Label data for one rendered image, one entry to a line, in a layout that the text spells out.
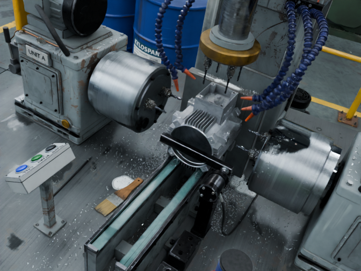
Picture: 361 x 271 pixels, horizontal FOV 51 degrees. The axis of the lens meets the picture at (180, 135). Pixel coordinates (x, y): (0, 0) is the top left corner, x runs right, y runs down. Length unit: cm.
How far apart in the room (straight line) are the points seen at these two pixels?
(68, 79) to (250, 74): 63
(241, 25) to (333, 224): 60
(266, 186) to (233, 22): 47
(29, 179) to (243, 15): 70
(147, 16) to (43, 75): 143
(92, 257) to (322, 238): 64
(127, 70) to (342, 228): 80
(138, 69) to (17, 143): 56
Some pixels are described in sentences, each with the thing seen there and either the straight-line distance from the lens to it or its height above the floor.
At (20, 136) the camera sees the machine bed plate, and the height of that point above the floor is 80.
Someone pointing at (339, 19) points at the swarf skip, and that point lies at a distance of 527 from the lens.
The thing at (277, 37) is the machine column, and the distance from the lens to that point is 130.
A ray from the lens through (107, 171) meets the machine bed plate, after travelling 139.
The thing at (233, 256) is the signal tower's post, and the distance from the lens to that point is 71.
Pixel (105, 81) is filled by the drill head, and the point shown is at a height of 111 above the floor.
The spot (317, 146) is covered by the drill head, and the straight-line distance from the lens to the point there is 112.
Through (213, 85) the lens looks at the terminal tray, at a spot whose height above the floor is 114.
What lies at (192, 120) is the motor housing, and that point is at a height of 111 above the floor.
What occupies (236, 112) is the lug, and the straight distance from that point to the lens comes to 128.
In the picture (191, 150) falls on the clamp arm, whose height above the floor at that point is 103.
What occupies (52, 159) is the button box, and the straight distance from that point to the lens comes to 105.
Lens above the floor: 179
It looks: 39 degrees down
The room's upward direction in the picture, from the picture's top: 11 degrees clockwise
